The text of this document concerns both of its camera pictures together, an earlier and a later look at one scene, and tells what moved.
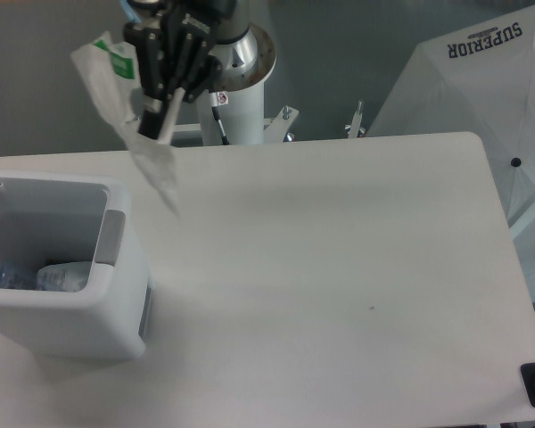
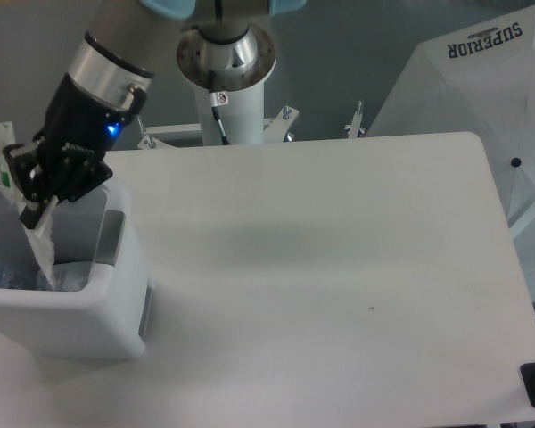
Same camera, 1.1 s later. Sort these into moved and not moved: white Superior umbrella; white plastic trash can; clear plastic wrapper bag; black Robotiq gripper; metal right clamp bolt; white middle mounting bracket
Moved: clear plastic wrapper bag; black Robotiq gripper
Not moved: metal right clamp bolt; white plastic trash can; white middle mounting bracket; white Superior umbrella
